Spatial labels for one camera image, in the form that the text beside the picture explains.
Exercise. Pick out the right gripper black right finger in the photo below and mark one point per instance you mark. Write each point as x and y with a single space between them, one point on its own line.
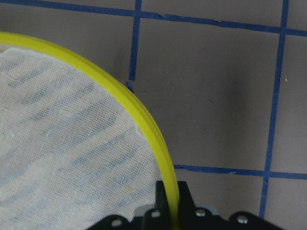
186 210

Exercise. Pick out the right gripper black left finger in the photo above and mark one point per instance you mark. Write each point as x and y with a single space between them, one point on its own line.
157 217

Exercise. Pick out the yellow top steamer layer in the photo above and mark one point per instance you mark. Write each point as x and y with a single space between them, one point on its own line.
75 144

